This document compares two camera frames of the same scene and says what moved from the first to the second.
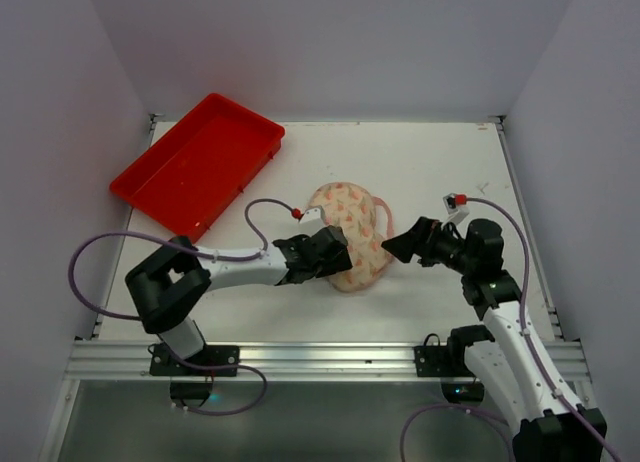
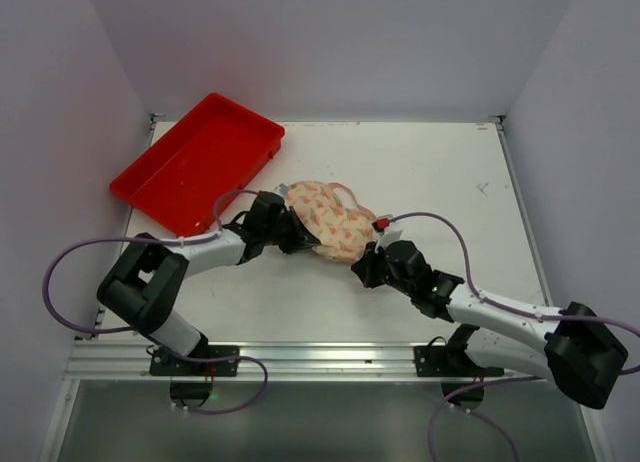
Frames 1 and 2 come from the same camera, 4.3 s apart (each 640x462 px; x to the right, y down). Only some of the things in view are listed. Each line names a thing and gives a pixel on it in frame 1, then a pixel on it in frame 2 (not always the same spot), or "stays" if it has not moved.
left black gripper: (316, 255) to (291, 230)
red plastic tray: (190, 175) stays
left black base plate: (163, 363) stays
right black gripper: (422, 242) to (373, 268)
